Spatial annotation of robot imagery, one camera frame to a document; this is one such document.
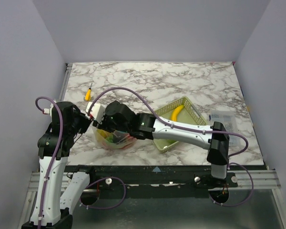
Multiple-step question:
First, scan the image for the green toy pepper slice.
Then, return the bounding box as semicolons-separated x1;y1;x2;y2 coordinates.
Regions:
96;129;118;144

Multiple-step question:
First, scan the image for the clear zip top bag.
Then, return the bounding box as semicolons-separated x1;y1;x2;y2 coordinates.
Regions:
93;127;137;150

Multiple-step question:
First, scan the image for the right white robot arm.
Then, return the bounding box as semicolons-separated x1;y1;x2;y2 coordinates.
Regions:
86;101;229;187

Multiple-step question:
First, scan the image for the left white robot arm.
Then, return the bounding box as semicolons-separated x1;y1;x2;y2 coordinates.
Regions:
22;102;96;229

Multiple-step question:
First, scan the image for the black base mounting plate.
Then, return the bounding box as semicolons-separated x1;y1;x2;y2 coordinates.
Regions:
61;163;239;200

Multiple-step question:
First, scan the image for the yellow toy banana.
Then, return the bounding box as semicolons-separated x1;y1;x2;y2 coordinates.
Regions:
170;105;184;122

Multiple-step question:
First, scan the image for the green perforated plastic basket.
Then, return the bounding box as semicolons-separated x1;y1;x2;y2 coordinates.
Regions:
153;96;208;153

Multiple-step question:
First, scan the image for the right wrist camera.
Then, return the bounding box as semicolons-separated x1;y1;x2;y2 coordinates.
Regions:
85;102;105;124

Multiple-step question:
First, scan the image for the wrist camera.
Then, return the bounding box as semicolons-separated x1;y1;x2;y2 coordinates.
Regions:
42;104;54;116
85;102;105;124

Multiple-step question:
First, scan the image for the yellow handled screwdriver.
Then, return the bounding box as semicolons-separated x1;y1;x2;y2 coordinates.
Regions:
84;83;94;101

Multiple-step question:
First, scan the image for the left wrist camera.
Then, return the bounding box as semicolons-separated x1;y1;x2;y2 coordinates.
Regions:
42;104;54;116

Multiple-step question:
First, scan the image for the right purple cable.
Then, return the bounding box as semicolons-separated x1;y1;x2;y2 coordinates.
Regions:
87;86;255;208

